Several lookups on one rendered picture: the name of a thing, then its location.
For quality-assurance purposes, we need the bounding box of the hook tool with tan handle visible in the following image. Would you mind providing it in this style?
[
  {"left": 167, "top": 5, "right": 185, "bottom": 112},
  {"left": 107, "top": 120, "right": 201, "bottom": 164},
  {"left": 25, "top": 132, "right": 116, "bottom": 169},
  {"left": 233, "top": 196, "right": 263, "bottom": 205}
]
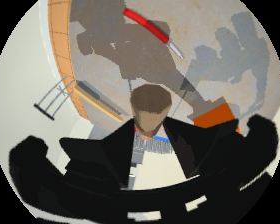
[{"left": 129, "top": 84, "right": 172, "bottom": 145}]

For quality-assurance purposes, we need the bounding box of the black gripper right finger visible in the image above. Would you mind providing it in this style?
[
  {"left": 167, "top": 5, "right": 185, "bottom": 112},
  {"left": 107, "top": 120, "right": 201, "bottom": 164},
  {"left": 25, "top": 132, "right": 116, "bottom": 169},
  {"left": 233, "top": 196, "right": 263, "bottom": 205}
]
[{"left": 163, "top": 116, "right": 238, "bottom": 179}]

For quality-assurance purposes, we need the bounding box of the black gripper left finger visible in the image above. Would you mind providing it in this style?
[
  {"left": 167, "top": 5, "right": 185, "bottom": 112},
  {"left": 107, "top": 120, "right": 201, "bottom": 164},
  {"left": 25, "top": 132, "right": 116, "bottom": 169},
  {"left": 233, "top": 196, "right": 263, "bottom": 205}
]
[{"left": 59, "top": 119, "right": 135, "bottom": 189}]

